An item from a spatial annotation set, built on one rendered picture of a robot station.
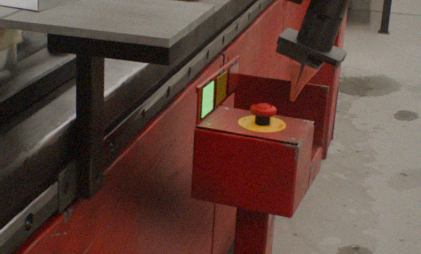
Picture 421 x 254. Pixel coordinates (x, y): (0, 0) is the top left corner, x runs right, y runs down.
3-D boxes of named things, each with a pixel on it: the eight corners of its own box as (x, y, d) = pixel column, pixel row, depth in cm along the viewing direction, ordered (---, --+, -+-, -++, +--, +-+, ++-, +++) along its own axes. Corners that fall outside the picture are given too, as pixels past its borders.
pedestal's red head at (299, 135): (291, 219, 121) (302, 103, 115) (190, 199, 126) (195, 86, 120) (320, 170, 139) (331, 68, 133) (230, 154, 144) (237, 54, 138)
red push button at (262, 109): (270, 134, 122) (272, 111, 121) (245, 130, 123) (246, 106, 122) (277, 125, 125) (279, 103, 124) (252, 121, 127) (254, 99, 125)
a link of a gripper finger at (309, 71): (270, 83, 136) (289, 31, 132) (310, 100, 134) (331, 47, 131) (259, 94, 130) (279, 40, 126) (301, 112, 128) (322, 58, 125)
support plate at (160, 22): (169, 47, 81) (170, 38, 81) (-68, 19, 87) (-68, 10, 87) (215, 12, 98) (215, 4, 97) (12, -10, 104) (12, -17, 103)
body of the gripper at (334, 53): (284, 37, 133) (300, -5, 130) (343, 61, 131) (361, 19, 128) (274, 46, 127) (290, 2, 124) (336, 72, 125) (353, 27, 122)
